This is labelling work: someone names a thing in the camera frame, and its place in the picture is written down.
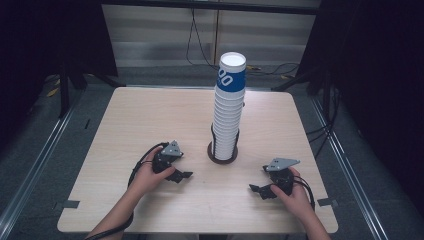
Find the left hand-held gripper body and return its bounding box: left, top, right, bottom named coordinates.
left=152, top=139, right=185, bottom=175

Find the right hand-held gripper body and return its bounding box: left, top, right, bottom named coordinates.
left=262, top=157, right=301, bottom=196

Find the black wire cup holder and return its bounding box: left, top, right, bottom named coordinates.
left=206, top=123, right=241, bottom=165

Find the stack of white paper cups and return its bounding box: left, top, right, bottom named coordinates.
left=211, top=87, right=247, bottom=161

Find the person's left hand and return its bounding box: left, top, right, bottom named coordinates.
left=127, top=147, right=176, bottom=195

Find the person's right hand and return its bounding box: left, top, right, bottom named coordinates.
left=270, top=166, right=315, bottom=218

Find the grey tape piece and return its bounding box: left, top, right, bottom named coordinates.
left=317, top=197, right=339, bottom=208
left=53, top=199, right=81, bottom=210

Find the black metal stand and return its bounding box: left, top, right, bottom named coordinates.
left=57, top=59, right=127, bottom=120
left=270, top=66, right=323, bottom=93

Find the yellow tape scrap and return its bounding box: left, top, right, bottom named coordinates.
left=45, top=87, right=62, bottom=99

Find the dark curtain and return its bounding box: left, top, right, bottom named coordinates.
left=295, top=0, right=424, bottom=218
left=0, top=0, right=119, bottom=148

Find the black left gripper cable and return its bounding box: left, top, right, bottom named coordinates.
left=84, top=141, right=170, bottom=240

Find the bundle of black cables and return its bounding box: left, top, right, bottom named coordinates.
left=305, top=74, right=342, bottom=159

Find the metal floor rail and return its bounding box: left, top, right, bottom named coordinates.
left=0, top=89, right=86, bottom=236
left=309, top=95, right=392, bottom=240

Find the black floor cable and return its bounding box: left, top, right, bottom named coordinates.
left=246, top=61, right=301, bottom=80

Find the black hanging cable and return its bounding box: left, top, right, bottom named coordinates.
left=185, top=8, right=220, bottom=72

